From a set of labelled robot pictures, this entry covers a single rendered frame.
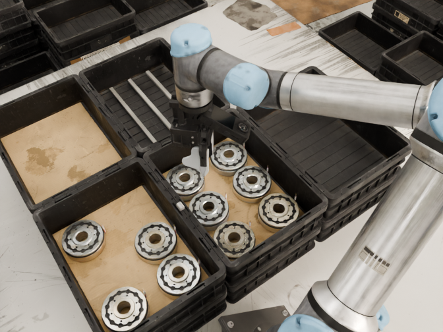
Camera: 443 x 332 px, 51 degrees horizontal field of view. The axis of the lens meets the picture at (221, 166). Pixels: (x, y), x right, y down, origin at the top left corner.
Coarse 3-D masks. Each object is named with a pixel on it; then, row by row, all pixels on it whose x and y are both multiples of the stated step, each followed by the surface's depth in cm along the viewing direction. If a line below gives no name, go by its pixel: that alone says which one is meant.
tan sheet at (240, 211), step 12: (216, 144) 135; (204, 180) 127; (216, 180) 127; (228, 180) 127; (228, 192) 124; (276, 192) 124; (240, 204) 122; (252, 204) 122; (240, 216) 120; (252, 216) 120; (300, 216) 119; (252, 228) 117
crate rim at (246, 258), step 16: (160, 144) 122; (272, 144) 121; (144, 160) 119; (288, 160) 118; (160, 176) 117; (304, 176) 115; (176, 192) 112; (320, 192) 112; (320, 208) 109; (304, 224) 108; (208, 240) 104; (272, 240) 105; (224, 256) 102; (240, 256) 102; (256, 256) 104
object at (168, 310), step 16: (80, 192) 114; (48, 208) 111; (176, 208) 111; (192, 224) 107; (48, 240) 105; (64, 272) 100; (224, 272) 100; (192, 288) 98; (208, 288) 99; (80, 304) 96; (176, 304) 95; (144, 320) 94; (160, 320) 95
